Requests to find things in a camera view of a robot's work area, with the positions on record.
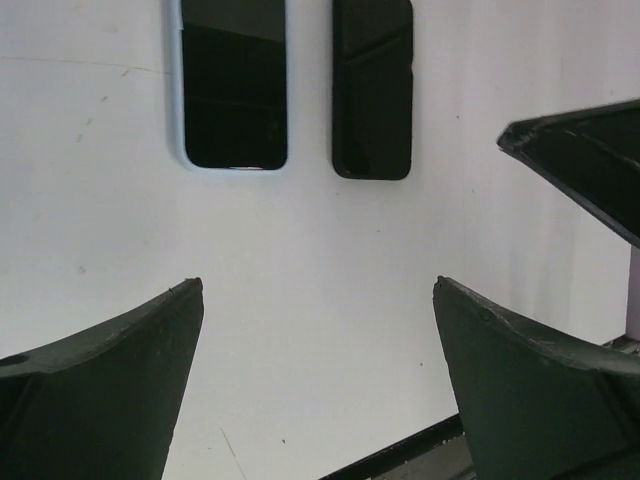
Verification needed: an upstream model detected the right aluminium frame post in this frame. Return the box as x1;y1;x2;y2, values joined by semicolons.
604;247;640;356

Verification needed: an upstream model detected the light blue phone case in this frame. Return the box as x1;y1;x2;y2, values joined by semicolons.
165;0;289;174

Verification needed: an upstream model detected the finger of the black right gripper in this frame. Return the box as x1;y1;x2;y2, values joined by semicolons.
497;99;639;247

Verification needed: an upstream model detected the pink-edged black phone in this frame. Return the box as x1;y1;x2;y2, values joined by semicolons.
337;0;412;177

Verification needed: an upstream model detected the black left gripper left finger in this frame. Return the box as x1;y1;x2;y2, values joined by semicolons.
1;278;204;479

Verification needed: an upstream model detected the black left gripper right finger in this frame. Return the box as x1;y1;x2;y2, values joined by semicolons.
433;277;639;479

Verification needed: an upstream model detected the black phone case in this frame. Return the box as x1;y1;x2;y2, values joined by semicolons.
331;0;416;181

